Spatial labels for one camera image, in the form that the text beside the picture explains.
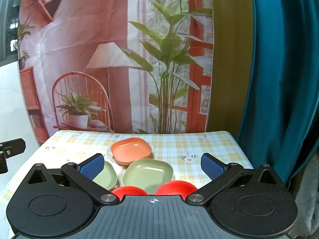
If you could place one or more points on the teal curtain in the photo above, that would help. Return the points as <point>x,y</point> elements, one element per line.
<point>281,79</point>

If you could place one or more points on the grey cloth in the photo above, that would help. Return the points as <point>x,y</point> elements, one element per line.
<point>309,191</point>

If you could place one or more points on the yellow checked tablecloth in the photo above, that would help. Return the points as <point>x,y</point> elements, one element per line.
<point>174,144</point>

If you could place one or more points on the red bowl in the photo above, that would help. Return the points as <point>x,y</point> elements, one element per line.
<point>177,188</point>
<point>129,191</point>

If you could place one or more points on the green square plate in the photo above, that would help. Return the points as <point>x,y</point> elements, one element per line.
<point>147,176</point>
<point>107,176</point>

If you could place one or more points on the printed wall cloth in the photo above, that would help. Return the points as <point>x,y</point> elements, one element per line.
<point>99,17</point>

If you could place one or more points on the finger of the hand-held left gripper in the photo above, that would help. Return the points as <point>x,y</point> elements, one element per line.
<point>3,164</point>
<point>15,148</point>

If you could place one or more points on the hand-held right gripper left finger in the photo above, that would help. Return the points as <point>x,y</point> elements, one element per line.
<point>92,166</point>

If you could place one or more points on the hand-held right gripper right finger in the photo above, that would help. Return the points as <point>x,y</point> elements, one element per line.
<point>211,166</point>

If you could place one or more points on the window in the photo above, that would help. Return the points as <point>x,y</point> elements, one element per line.
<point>7,29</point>

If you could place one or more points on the orange square plate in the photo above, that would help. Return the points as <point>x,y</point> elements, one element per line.
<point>132,149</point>

